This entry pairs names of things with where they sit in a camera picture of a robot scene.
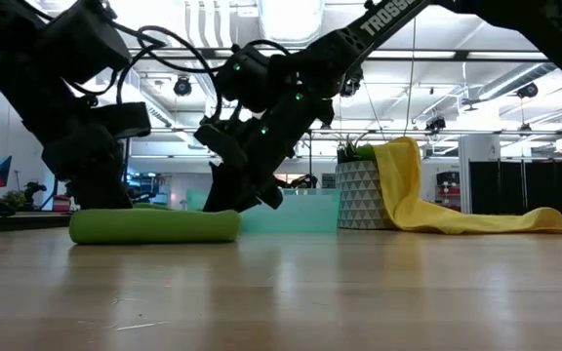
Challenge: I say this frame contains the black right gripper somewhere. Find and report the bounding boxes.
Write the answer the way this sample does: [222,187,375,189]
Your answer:
[203,97,335,214]

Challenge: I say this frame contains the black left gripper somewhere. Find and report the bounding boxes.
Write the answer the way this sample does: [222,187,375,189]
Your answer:
[41,124,134,211]

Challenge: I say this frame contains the translucent teal plastic bin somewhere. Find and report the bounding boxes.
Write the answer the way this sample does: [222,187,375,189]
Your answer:
[185,188,343,234]

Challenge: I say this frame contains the green microfiber towel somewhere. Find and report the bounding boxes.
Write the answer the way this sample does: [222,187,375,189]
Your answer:
[68,208,242,245]

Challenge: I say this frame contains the yellow microfiber towel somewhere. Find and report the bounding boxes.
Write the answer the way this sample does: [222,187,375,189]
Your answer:
[372,136,562,236]

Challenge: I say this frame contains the plant in patterned pot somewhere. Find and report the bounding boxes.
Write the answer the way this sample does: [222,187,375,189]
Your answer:
[335,137,397,230]

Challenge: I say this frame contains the black hanging spotlight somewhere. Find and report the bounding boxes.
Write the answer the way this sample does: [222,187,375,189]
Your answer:
[173,75,193,98]
[339,65,365,98]
[517,82,540,100]
[425,115,447,133]

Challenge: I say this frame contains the white column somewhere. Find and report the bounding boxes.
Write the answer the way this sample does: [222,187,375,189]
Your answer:
[459,134,502,215]

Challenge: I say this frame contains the black partition panels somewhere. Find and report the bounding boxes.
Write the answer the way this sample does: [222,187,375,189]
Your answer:
[468,160,562,215]

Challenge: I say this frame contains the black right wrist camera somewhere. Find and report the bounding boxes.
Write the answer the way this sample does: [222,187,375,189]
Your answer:
[193,123,250,171]

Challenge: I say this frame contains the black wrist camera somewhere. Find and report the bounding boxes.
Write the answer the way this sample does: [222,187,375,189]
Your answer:
[193,123,250,171]
[89,100,152,140]

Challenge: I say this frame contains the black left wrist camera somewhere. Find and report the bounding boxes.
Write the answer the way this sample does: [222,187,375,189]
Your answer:
[89,100,152,140]

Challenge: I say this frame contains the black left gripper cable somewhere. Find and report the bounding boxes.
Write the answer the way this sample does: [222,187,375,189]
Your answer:
[68,41,166,106]

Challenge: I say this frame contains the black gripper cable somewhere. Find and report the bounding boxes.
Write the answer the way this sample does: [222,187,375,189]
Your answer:
[68,41,166,106]
[137,24,224,126]

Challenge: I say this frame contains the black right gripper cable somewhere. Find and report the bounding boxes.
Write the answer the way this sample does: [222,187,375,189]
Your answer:
[137,24,224,126]

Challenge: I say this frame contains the silver air duct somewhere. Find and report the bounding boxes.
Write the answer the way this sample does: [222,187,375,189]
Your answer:
[259,0,325,46]

